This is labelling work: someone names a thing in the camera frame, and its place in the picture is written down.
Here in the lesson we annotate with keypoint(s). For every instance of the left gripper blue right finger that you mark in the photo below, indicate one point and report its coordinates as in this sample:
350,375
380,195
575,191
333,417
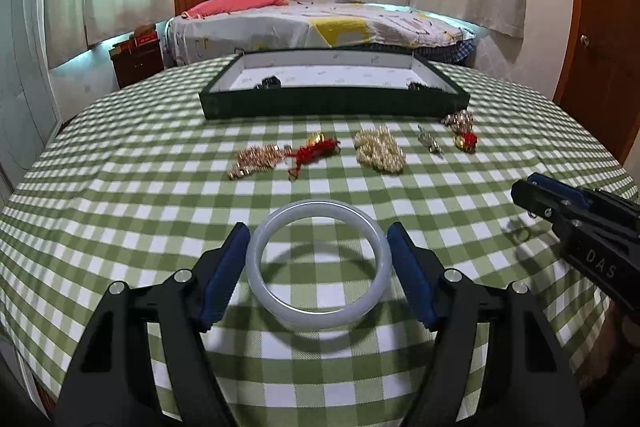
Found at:
416,269

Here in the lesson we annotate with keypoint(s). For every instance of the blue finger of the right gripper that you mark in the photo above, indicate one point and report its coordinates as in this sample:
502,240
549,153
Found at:
564,191

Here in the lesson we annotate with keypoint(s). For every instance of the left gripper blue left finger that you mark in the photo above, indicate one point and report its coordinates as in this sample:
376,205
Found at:
218,273

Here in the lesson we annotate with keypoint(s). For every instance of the white jade bangle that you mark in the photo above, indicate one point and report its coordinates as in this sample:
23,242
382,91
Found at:
318,264

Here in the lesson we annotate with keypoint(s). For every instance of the red knot gold ornament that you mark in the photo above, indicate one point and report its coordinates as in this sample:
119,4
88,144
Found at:
466,141

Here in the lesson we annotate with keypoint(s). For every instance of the gold pearl cluster brooch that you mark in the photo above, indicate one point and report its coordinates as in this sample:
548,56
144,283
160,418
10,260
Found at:
459,122

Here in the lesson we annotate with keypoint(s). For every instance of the silver rhinestone brooch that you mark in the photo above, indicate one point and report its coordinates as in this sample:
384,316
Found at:
427,138

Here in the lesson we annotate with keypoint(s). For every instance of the red tassel gold charm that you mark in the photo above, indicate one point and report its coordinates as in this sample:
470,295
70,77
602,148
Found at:
318,146

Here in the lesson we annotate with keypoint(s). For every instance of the dark red bead mala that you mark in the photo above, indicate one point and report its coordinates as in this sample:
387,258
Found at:
417,86

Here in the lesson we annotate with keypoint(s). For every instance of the green jewelry tray box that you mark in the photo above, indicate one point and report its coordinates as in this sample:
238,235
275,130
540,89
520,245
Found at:
330,82

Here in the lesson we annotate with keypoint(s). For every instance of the wooden door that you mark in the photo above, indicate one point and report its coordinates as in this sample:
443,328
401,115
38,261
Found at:
599,82

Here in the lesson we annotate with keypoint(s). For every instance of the green checkered tablecloth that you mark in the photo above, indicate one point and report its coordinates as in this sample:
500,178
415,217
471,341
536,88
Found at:
137,187

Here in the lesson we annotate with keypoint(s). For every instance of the dark wooden nightstand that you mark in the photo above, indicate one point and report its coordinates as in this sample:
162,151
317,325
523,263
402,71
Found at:
133,63

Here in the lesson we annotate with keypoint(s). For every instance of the red items on nightstand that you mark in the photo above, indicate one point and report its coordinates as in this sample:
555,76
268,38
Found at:
142,35

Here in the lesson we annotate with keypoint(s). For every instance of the frosted glass wardrobe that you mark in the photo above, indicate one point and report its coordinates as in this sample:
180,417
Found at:
29,113

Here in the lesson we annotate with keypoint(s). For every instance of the bed with patterned sheet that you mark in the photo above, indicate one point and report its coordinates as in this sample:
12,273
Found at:
298,25

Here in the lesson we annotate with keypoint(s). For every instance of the pink pillow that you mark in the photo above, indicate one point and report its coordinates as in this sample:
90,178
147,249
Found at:
216,7

